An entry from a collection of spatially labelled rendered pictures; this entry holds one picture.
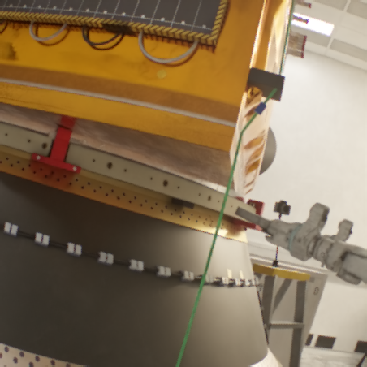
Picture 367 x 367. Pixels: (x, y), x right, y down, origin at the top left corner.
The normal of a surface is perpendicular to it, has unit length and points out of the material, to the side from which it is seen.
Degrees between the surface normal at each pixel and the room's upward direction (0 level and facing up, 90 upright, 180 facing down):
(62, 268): 62
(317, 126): 90
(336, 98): 90
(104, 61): 100
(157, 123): 90
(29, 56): 95
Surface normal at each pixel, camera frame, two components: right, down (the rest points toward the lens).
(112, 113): -0.10, -0.11
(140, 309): 0.64, -0.37
